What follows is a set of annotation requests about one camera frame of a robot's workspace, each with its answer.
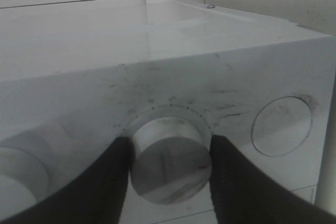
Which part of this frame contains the round white door button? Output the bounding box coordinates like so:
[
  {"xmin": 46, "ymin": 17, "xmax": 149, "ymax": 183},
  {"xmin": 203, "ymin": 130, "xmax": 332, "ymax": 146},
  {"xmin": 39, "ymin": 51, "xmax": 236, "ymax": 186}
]
[{"xmin": 250, "ymin": 96, "xmax": 313, "ymax": 157}]

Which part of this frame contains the white microwave oven body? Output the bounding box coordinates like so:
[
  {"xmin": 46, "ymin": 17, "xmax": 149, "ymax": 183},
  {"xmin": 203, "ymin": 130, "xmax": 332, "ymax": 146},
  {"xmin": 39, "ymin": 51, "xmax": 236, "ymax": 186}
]
[{"xmin": 1, "ymin": 0, "xmax": 335, "ymax": 223}]

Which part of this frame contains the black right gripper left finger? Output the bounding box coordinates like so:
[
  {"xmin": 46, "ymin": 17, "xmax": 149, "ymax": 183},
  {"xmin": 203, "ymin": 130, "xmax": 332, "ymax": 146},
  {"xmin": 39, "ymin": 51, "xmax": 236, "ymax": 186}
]
[{"xmin": 2, "ymin": 137, "xmax": 131, "ymax": 223}]

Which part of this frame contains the white timer knob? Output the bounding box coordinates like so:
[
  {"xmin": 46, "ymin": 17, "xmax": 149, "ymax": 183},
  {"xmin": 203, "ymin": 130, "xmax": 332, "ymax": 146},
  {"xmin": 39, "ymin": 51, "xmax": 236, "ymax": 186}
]
[{"xmin": 130, "ymin": 116, "xmax": 212, "ymax": 205}]

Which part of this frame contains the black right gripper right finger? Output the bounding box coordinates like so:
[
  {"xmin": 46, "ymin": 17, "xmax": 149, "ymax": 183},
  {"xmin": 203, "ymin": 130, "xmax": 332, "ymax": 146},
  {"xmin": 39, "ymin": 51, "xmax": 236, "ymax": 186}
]
[{"xmin": 209, "ymin": 135, "xmax": 335, "ymax": 223}]

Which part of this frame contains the upper white power knob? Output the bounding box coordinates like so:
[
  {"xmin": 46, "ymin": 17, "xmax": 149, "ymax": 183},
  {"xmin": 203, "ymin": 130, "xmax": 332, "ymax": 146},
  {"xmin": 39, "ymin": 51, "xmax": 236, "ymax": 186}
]
[{"xmin": 1, "ymin": 124, "xmax": 71, "ymax": 220}]

